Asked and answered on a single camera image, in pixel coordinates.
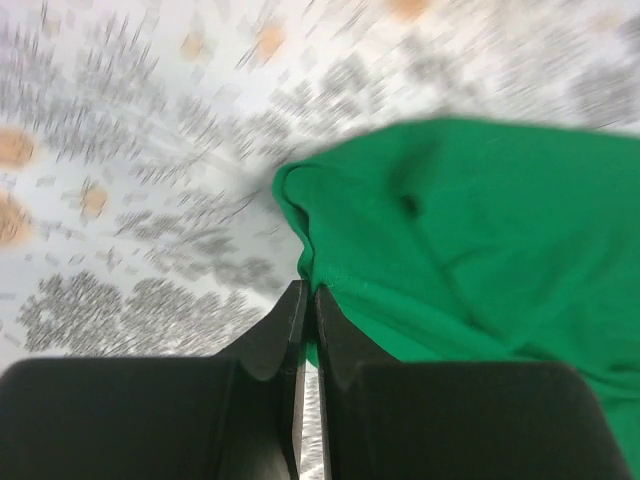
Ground green t-shirt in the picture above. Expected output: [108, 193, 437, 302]
[272, 118, 639, 472]

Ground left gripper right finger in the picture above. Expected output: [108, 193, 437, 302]
[315, 287, 631, 480]

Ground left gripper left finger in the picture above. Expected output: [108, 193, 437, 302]
[1, 281, 308, 479]

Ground floral patterned table mat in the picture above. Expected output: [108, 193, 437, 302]
[0, 0, 640, 480]

